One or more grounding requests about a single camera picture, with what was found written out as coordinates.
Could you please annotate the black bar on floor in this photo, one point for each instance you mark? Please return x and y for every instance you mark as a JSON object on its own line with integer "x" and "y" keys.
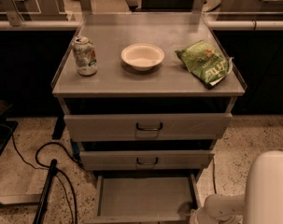
{"x": 43, "y": 202}

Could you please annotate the crushed white soda can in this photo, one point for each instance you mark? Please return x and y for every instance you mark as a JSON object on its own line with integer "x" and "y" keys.
{"x": 84, "y": 55}

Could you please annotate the grey bottom drawer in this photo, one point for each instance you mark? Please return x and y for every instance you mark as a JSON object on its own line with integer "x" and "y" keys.
{"x": 145, "y": 197}

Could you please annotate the grey middle drawer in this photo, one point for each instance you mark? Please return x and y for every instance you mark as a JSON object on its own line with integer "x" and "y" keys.
{"x": 146, "y": 160}

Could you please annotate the white paper bowl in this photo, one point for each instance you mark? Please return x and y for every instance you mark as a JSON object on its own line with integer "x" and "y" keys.
{"x": 142, "y": 56}

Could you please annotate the grey drawer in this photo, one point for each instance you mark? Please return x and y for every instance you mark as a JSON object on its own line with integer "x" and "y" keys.
{"x": 132, "y": 127}
{"x": 146, "y": 160}
{"x": 145, "y": 197}

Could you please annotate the grey top drawer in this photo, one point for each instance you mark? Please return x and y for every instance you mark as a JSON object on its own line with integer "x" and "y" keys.
{"x": 132, "y": 127}

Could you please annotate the green chip bag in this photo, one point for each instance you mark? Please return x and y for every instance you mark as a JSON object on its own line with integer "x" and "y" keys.
{"x": 206, "y": 63}

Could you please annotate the grey metal drawer cabinet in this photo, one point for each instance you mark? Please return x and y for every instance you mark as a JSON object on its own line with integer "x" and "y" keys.
{"x": 118, "y": 89}

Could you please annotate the white horizontal rail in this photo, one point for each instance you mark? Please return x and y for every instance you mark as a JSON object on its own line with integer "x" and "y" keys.
{"x": 213, "y": 25}

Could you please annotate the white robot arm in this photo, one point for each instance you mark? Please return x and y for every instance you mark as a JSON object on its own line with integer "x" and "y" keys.
{"x": 262, "y": 202}

